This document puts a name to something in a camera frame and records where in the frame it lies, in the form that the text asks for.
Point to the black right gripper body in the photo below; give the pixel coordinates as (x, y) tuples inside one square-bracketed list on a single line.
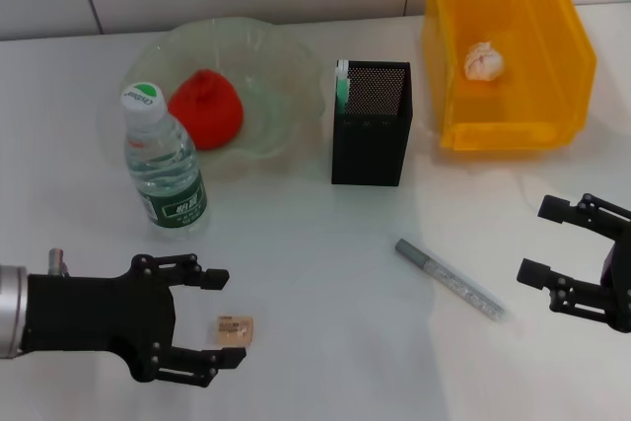
[(622, 283)]

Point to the black mesh pen holder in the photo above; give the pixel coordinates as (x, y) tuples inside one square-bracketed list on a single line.
[(370, 155)]

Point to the clear glass fruit plate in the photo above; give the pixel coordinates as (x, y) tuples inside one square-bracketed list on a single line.
[(276, 71)]

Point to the green utility knife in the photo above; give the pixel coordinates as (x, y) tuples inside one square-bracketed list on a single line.
[(342, 91)]

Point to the clear green-label water bottle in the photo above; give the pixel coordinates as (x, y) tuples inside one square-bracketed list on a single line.
[(172, 194)]

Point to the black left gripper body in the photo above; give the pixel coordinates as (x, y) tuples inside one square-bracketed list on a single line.
[(98, 312)]

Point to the yellow plastic bin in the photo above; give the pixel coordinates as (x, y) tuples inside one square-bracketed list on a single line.
[(503, 137)]

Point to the grey glitter marker pen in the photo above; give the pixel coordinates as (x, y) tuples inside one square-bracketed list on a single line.
[(443, 275)]

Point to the white paper ball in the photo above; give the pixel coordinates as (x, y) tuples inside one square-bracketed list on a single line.
[(485, 61)]

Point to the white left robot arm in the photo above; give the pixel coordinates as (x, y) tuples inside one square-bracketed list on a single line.
[(12, 312)]

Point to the small beige eraser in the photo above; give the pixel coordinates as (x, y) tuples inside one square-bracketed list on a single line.
[(235, 329)]

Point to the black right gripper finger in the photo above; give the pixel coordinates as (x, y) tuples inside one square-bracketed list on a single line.
[(535, 273), (554, 209)]

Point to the red cone-shaped object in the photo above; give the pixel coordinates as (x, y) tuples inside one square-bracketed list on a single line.
[(212, 110)]

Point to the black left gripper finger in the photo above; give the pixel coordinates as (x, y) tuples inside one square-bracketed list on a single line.
[(217, 279), (229, 357)]

